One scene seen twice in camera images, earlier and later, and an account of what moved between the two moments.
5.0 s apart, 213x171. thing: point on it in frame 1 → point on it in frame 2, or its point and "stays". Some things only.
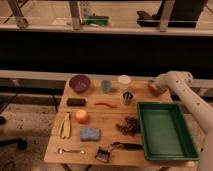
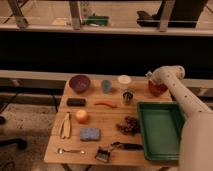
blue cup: x=106 y=86 stays
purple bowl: x=79 y=83 stays
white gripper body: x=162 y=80 → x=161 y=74
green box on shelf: x=95 y=21 stays
